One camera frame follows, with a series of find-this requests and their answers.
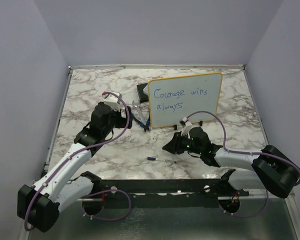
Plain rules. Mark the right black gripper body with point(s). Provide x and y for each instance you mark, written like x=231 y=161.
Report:
x=183 y=143

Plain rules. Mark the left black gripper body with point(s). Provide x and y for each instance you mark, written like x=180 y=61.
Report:
x=117 y=121

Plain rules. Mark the blue whiteboard marker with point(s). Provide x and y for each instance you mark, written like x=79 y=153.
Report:
x=156 y=159

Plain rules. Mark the yellow framed whiteboard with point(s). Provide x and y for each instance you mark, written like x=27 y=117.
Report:
x=173 y=98

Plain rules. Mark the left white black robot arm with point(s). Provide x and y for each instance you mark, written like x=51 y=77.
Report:
x=40 y=204

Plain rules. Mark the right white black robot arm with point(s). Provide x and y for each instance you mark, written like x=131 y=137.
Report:
x=267 y=170

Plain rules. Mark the black box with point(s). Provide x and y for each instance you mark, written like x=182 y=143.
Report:
x=143 y=98

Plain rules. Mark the white flat box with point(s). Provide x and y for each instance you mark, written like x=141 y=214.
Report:
x=145 y=90

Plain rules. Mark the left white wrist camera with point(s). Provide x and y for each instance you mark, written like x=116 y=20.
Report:
x=111 y=101

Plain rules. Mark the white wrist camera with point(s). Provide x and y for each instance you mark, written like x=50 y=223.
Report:
x=111 y=101
x=186 y=126

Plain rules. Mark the blue handled pliers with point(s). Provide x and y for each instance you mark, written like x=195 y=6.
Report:
x=145 y=126

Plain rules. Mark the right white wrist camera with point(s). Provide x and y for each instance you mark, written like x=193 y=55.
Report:
x=186 y=126

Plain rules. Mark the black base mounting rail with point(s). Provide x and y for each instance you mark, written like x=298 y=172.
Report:
x=168 y=193

